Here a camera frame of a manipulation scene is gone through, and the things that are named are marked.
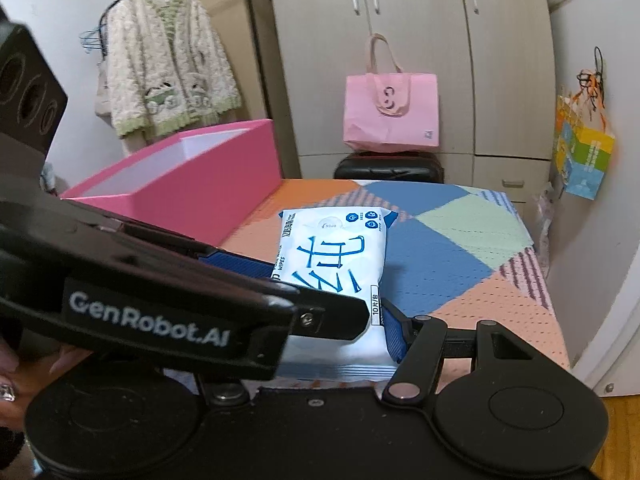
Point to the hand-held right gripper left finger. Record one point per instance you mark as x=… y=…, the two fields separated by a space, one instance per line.
x=227 y=392

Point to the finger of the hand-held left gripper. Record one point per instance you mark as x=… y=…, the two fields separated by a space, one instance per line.
x=235 y=262
x=335 y=317

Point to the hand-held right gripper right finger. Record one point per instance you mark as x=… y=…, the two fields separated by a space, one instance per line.
x=397 y=335

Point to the wet wipes pack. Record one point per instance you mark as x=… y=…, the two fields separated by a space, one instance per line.
x=340 y=260

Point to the pink cardboard box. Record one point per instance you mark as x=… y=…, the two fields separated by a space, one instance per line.
x=200 y=185

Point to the person's left hand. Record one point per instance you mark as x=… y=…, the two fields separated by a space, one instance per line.
x=7 y=360

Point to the patchwork tablecloth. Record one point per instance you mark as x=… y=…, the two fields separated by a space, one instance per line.
x=450 y=270

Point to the black suitcase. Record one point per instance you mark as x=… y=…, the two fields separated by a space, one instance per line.
x=390 y=167

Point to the clear plastic bag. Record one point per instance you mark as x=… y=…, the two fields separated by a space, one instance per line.
x=545 y=220

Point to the cream fluffy cardigan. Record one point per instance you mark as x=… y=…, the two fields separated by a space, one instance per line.
x=165 y=70

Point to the pink tote bag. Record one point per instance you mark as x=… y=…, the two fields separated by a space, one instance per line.
x=390 y=120

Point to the light blue clothes hanger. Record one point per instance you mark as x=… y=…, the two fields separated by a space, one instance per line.
x=90 y=40

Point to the colourful gift bag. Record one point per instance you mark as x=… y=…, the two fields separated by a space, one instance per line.
x=585 y=160

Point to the black clothes rack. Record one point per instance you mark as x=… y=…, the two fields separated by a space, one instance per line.
x=125 y=1

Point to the beige wardrobe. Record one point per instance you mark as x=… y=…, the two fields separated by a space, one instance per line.
x=425 y=20

